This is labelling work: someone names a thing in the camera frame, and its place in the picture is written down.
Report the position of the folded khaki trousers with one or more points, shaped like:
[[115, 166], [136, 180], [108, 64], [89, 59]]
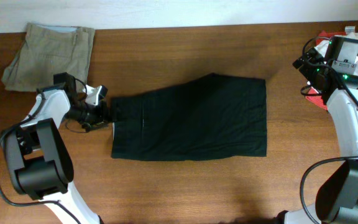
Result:
[[46, 51]]

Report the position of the red garment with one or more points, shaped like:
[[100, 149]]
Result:
[[344, 113]]

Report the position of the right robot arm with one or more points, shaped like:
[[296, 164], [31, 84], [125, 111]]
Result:
[[331, 69]]

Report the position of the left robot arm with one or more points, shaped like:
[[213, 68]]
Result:
[[38, 162]]

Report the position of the black shorts garment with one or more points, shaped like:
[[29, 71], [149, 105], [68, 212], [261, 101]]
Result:
[[213, 117]]

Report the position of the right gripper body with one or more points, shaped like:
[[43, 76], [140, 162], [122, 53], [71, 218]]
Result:
[[314, 66]]

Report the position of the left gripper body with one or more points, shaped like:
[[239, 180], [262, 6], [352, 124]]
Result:
[[90, 114]]

